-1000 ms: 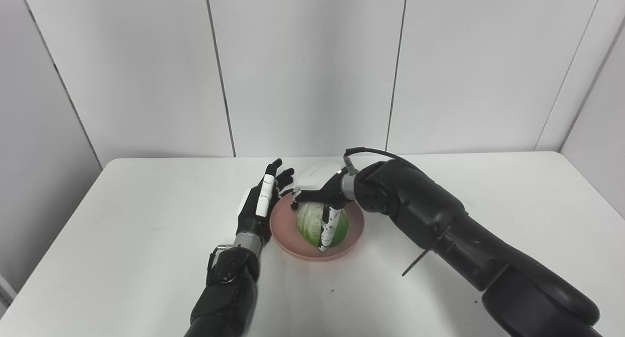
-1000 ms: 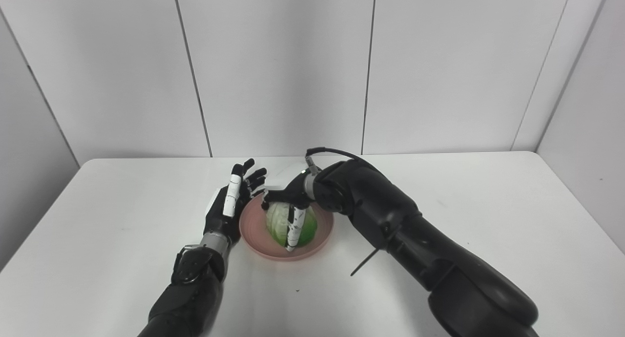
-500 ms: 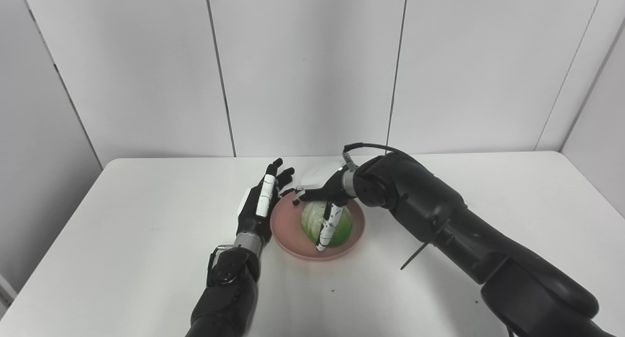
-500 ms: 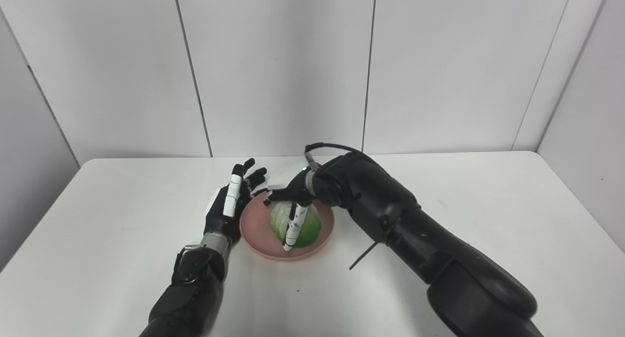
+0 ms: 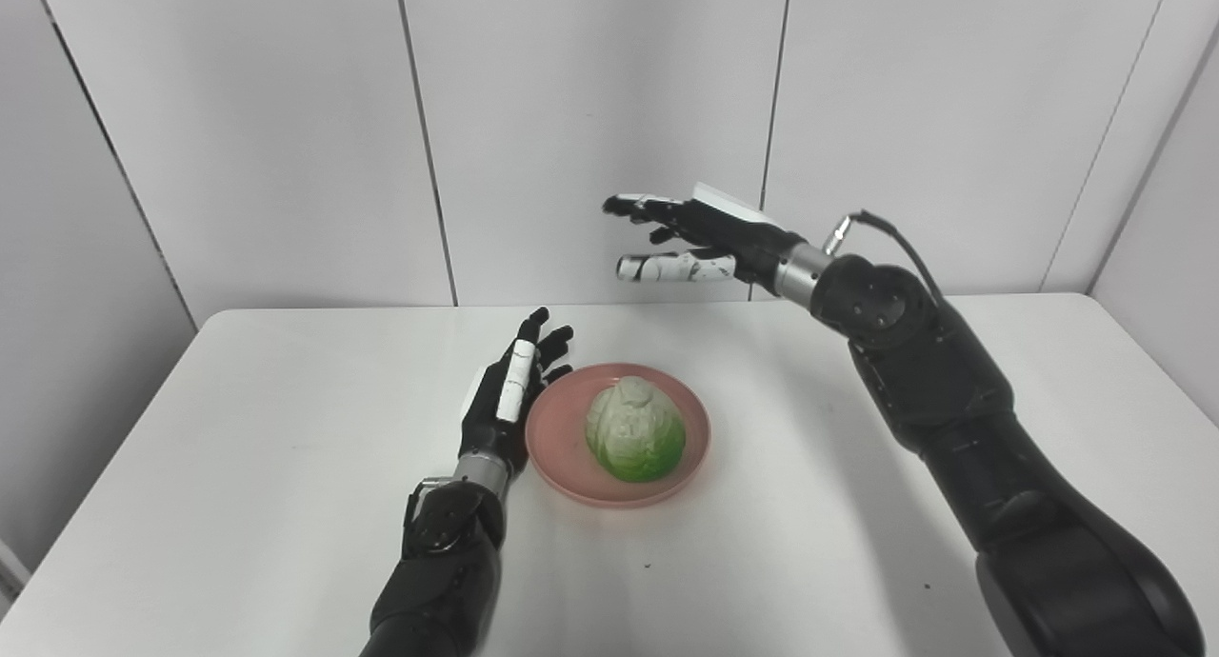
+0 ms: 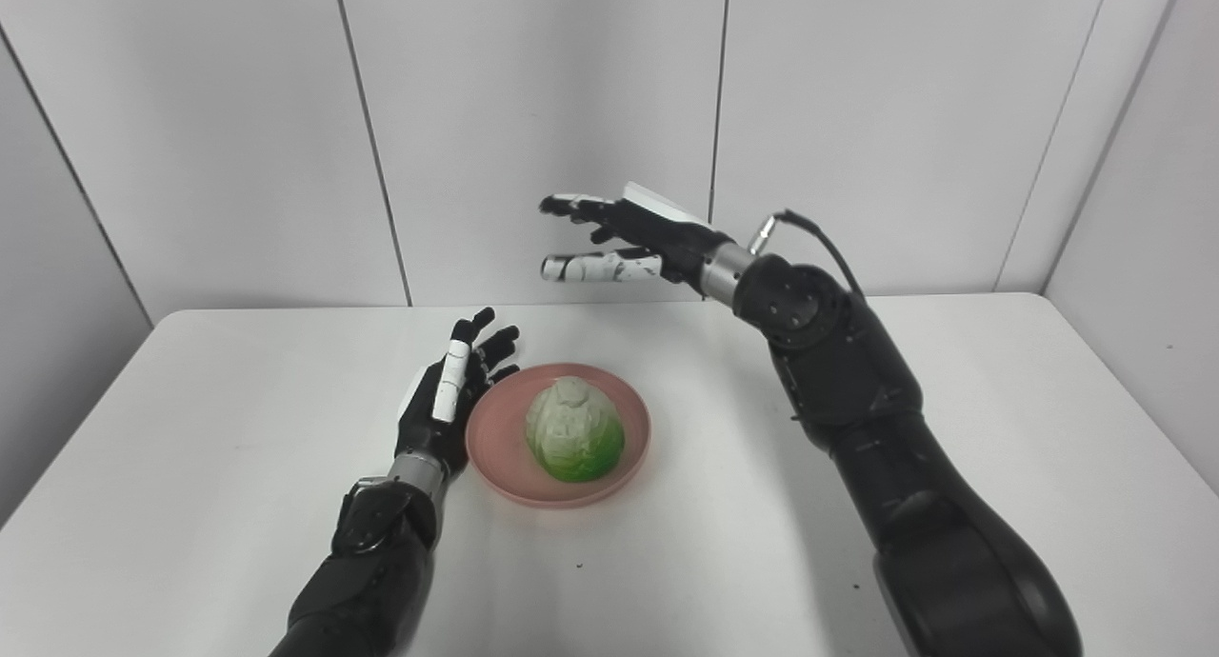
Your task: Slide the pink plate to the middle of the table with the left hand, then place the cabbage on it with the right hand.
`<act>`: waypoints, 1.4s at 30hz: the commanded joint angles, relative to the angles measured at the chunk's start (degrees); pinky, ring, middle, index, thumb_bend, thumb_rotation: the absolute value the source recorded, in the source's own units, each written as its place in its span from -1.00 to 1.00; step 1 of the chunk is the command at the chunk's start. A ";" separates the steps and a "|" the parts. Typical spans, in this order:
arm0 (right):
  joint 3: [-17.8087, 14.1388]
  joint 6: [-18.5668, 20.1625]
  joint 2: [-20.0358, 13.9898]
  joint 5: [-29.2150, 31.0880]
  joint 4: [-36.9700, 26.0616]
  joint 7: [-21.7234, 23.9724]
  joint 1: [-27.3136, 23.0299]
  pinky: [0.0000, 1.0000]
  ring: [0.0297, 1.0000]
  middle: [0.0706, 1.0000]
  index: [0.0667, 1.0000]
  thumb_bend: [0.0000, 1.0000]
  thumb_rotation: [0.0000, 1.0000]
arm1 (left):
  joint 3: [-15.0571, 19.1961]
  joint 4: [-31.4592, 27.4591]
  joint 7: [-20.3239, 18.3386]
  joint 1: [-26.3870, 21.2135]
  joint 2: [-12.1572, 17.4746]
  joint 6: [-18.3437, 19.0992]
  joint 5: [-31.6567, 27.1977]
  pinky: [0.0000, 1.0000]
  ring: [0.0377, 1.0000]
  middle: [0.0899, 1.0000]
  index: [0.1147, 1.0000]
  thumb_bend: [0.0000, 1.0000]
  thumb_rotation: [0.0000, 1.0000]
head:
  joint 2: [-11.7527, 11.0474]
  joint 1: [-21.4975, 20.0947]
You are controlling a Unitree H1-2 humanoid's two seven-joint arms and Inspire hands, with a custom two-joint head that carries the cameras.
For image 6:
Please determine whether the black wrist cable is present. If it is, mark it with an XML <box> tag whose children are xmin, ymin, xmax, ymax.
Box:
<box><xmin>748</xmin><ymin>209</ymin><xmax>868</xmax><ymax>301</ymax></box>

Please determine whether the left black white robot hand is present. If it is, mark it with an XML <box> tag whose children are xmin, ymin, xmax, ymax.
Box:
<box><xmin>394</xmin><ymin>307</ymin><xmax>521</xmax><ymax>482</ymax></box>

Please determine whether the pink round plate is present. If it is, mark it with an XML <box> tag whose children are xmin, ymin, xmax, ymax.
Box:
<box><xmin>465</xmin><ymin>363</ymin><xmax>653</xmax><ymax>510</ymax></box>

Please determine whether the green white toy cabbage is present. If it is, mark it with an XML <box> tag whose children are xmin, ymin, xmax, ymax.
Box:
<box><xmin>525</xmin><ymin>376</ymin><xmax>627</xmax><ymax>484</ymax></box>

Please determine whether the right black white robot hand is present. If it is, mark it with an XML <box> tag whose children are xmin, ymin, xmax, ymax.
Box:
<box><xmin>539</xmin><ymin>182</ymin><xmax>734</xmax><ymax>287</ymax></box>

